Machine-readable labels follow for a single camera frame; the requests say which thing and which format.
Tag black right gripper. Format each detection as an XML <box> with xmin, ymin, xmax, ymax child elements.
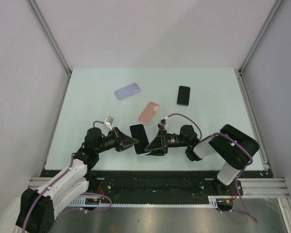
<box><xmin>145</xmin><ymin>127</ymin><xmax>189</xmax><ymax>156</ymax></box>

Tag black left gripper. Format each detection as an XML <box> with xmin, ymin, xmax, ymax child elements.
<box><xmin>95</xmin><ymin>127</ymin><xmax>138</xmax><ymax>153</ymax></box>

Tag purple-edged black phone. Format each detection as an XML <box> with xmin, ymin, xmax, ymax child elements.
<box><xmin>129</xmin><ymin>124</ymin><xmax>150</xmax><ymax>154</ymax></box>

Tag light blue phone case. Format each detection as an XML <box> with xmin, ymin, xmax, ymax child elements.
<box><xmin>129</xmin><ymin>123</ymin><xmax>151</xmax><ymax>156</ymax></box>

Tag pink phone case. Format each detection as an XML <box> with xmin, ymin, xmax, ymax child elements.
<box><xmin>138</xmin><ymin>101</ymin><xmax>160</xmax><ymax>125</ymax></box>

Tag lilac phone case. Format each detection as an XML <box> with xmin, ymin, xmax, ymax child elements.
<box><xmin>114</xmin><ymin>83</ymin><xmax>141</xmax><ymax>100</ymax></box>

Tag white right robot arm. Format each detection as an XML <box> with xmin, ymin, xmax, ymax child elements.
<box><xmin>145</xmin><ymin>124</ymin><xmax>259</xmax><ymax>195</ymax></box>

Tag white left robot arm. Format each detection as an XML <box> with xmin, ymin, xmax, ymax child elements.
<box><xmin>0</xmin><ymin>127</ymin><xmax>138</xmax><ymax>233</ymax></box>

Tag teal-edged black phone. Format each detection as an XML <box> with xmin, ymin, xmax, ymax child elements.
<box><xmin>177</xmin><ymin>86</ymin><xmax>191</xmax><ymax>106</ymax></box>

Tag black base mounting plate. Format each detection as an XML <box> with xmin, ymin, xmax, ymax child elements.
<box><xmin>40</xmin><ymin>169</ymin><xmax>274</xmax><ymax>198</ymax></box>

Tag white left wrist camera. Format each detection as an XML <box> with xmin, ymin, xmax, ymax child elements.
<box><xmin>104</xmin><ymin>116</ymin><xmax>114</xmax><ymax>132</ymax></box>

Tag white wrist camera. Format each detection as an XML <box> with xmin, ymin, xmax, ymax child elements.
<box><xmin>104</xmin><ymin>116</ymin><xmax>114</xmax><ymax>132</ymax></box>
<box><xmin>158</xmin><ymin>116</ymin><xmax>168</xmax><ymax>130</ymax></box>

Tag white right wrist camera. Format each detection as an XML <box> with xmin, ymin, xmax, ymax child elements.
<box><xmin>158</xmin><ymin>116</ymin><xmax>168</xmax><ymax>130</ymax></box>

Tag white slotted cable duct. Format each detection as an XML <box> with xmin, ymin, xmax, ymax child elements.
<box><xmin>58</xmin><ymin>195</ymin><xmax>243</xmax><ymax>209</ymax></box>

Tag right aluminium rail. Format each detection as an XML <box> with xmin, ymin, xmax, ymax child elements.
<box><xmin>235</xmin><ymin>69</ymin><xmax>291</xmax><ymax>233</ymax></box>

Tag left aluminium frame post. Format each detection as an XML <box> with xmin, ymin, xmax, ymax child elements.
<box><xmin>26</xmin><ymin>0</ymin><xmax>72</xmax><ymax>77</ymax></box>

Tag aluminium frame post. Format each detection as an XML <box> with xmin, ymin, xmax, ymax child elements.
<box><xmin>238</xmin><ymin>0</ymin><xmax>285</xmax><ymax>75</ymax></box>
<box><xmin>26</xmin><ymin>0</ymin><xmax>72</xmax><ymax>77</ymax></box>

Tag right aluminium frame post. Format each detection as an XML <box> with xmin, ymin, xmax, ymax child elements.
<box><xmin>238</xmin><ymin>0</ymin><xmax>285</xmax><ymax>75</ymax></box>

